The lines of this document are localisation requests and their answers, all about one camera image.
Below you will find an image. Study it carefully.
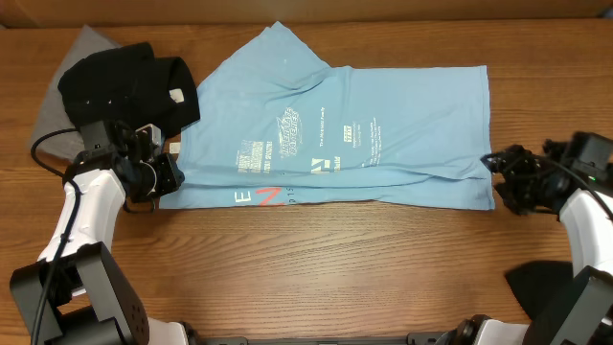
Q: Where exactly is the light blue printed t-shirt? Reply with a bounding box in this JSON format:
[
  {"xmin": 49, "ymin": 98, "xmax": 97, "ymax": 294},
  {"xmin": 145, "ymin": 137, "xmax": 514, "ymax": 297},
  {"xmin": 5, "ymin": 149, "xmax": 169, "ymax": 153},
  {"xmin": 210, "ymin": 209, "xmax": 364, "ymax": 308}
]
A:
[{"xmin": 160, "ymin": 24, "xmax": 494, "ymax": 210}]

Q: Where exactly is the black cloth at table edge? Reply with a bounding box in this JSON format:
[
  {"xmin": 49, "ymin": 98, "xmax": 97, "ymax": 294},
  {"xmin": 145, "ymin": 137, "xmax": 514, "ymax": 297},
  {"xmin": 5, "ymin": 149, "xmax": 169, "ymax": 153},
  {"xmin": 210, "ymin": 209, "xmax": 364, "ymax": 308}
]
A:
[{"xmin": 505, "ymin": 261, "xmax": 574, "ymax": 320}]

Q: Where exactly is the grey folded garment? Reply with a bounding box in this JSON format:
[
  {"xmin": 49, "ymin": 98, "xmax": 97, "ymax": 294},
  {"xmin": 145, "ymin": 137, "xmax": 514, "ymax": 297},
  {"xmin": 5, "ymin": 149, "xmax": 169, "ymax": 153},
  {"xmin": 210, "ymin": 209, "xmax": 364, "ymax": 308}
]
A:
[{"xmin": 28, "ymin": 25, "xmax": 120, "ymax": 161}]

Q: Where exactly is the black folded garment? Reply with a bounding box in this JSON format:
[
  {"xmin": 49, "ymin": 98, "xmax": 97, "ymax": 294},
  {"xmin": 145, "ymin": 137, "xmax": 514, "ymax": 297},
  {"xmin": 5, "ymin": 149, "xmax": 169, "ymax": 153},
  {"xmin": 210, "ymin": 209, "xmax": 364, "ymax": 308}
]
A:
[{"xmin": 58, "ymin": 42, "xmax": 200, "ymax": 138}]

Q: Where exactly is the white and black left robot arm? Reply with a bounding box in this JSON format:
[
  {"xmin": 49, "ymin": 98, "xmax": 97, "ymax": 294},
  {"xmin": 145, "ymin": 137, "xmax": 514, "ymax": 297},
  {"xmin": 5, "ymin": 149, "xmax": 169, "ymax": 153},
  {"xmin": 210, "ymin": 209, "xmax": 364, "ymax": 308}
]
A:
[{"xmin": 10, "ymin": 121, "xmax": 200, "ymax": 345}]

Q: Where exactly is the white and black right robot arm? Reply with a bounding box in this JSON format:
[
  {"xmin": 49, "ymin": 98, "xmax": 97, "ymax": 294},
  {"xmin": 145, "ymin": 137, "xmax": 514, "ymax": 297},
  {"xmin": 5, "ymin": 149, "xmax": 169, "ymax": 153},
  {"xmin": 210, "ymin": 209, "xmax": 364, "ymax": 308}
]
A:
[{"xmin": 436, "ymin": 131, "xmax": 612, "ymax": 344}]

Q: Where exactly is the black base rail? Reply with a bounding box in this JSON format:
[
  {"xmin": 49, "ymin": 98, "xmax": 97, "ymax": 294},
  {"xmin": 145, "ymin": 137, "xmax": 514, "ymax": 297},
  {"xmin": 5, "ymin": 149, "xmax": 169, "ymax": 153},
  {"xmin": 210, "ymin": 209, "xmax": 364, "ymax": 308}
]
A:
[{"xmin": 188, "ymin": 331, "xmax": 443, "ymax": 345}]

